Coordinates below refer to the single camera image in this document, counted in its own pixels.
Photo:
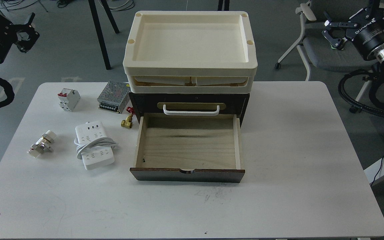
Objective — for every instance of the white drawer handle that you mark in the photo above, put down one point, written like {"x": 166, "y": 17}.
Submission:
{"x": 191, "y": 113}

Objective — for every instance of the black table legs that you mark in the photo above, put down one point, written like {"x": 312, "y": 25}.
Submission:
{"x": 98, "y": 28}

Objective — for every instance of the open wooden drawer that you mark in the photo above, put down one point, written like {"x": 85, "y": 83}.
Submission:
{"x": 189, "y": 148}

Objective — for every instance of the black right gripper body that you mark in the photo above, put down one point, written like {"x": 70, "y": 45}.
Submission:
{"x": 368, "y": 38}

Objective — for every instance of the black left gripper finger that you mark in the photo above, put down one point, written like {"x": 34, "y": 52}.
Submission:
{"x": 26, "y": 27}
{"x": 25, "y": 45}

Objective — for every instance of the white power strip with cable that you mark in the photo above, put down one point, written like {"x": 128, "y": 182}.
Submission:
{"x": 93, "y": 146}

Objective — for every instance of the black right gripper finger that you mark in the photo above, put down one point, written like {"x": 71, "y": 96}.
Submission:
{"x": 336, "y": 37}
{"x": 341, "y": 24}

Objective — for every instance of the grey office chair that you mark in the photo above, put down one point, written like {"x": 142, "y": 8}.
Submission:
{"x": 313, "y": 46}

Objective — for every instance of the white red circuit breaker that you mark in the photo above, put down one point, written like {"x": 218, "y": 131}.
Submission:
{"x": 68, "y": 99}

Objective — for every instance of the metal mesh power supply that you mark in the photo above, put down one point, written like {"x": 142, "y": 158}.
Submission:
{"x": 114, "y": 97}

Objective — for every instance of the cream plastic tray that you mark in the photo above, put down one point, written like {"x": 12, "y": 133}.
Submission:
{"x": 190, "y": 52}

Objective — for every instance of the brass valve red handle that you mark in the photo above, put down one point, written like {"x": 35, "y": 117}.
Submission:
{"x": 127, "y": 122}

